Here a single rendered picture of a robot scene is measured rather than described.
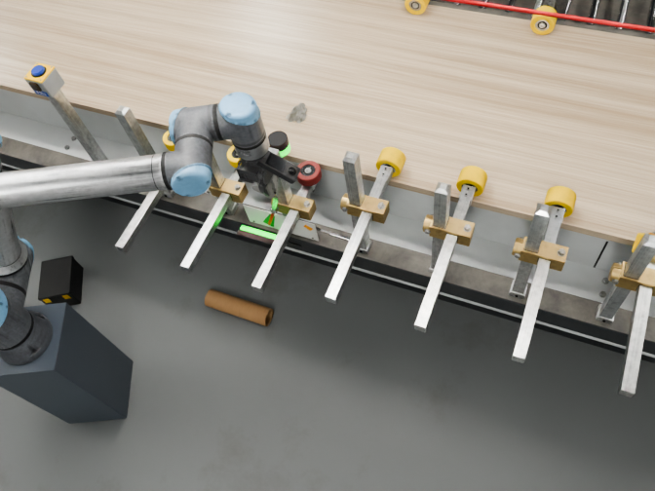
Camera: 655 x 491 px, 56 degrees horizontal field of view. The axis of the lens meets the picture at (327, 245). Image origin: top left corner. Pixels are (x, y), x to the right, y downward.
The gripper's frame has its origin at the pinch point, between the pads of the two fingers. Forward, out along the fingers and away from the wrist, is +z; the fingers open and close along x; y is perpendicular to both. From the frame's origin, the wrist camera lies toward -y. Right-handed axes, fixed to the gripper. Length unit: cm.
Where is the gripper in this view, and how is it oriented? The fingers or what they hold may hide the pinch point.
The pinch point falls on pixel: (274, 194)
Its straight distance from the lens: 178.5
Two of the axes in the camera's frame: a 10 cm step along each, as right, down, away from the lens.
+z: 1.2, 5.1, 8.5
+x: -3.7, 8.2, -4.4
